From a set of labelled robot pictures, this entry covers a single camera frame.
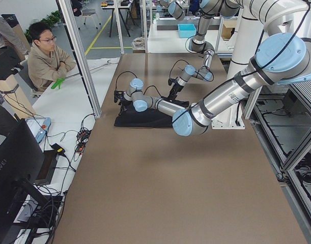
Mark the brown table mat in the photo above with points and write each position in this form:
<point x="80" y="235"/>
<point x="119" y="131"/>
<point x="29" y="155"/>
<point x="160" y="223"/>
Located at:
<point x="154" y="186"/>

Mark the metal rod with hook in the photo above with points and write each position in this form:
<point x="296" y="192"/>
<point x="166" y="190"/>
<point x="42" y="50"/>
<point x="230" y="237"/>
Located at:
<point x="93" y="69"/>

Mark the black Huawei monitor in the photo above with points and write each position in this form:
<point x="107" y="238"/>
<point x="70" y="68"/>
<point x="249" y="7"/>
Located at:
<point x="21" y="160"/>

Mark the aluminium vertical post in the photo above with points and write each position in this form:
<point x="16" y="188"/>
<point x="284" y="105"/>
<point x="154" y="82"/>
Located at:
<point x="71" y="28"/>

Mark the seated man beige hoodie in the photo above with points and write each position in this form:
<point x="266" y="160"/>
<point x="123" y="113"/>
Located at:
<point x="47" y="62"/>

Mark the green clamp tool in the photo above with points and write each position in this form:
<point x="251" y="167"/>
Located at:
<point x="58" y="83"/>

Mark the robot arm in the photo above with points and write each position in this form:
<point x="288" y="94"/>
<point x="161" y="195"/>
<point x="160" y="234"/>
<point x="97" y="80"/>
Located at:
<point x="198" y="44"/>
<point x="283" y="58"/>

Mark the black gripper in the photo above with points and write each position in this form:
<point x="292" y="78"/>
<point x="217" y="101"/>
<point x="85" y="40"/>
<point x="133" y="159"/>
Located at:
<point x="175" y="89"/>
<point x="123" y="104"/>

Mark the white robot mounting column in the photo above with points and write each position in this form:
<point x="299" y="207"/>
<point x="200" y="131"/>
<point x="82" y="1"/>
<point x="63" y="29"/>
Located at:
<point x="247" y="39"/>

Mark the black printed t-shirt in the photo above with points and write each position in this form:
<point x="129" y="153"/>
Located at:
<point x="150" y="118"/>

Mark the black power adapter brick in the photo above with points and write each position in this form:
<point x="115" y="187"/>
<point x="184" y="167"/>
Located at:
<point x="60" y="150"/>

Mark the blue plastic bin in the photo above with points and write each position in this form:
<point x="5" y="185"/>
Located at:
<point x="186" y="30"/>

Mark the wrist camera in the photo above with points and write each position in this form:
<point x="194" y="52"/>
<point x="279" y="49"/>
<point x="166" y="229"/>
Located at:
<point x="118" y="95"/>
<point x="171" y="81"/>

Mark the robot teach pendant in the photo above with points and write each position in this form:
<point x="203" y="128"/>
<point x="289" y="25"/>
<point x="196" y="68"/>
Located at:
<point x="38" y="127"/>

